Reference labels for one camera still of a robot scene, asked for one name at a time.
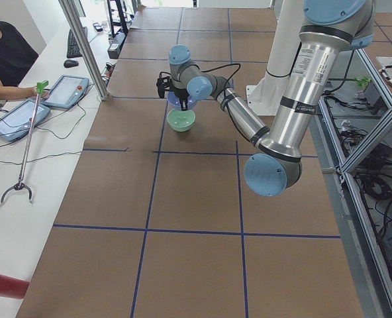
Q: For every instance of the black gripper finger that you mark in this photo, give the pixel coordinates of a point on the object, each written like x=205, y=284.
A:
x=184, y=103

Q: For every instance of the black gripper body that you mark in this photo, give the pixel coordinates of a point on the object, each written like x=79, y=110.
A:
x=181, y=94

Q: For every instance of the blue bowl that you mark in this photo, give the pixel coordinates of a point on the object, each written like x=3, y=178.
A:
x=174, y=101

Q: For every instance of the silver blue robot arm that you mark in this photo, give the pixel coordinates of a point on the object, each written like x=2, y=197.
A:
x=309, y=37

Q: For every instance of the green bowl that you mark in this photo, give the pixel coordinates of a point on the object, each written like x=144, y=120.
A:
x=181, y=121

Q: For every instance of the person's hand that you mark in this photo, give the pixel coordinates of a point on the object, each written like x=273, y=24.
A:
x=42, y=95

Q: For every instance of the black keyboard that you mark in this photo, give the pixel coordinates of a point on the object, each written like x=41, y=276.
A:
x=73, y=50

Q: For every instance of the black computer mouse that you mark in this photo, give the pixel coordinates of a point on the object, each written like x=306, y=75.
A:
x=70, y=63

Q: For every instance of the far teach pendant tablet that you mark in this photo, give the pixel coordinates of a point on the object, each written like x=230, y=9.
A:
x=66, y=92

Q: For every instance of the teach pendant tablet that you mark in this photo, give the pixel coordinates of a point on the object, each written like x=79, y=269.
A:
x=16, y=123
x=66, y=92

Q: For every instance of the near teach pendant tablet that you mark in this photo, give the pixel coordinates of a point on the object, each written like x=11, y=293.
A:
x=16, y=123

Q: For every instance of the person in black shirt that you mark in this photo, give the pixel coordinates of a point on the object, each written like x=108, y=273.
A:
x=16, y=59

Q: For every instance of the red cylinder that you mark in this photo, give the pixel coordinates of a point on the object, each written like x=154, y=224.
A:
x=12, y=287

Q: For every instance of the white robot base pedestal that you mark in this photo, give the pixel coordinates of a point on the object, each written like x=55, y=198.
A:
x=264, y=98

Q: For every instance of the aluminium frame post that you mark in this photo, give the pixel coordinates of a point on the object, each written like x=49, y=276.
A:
x=72, y=16

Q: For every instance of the aluminium frame rail structure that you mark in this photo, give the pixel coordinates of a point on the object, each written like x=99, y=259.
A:
x=355, y=113

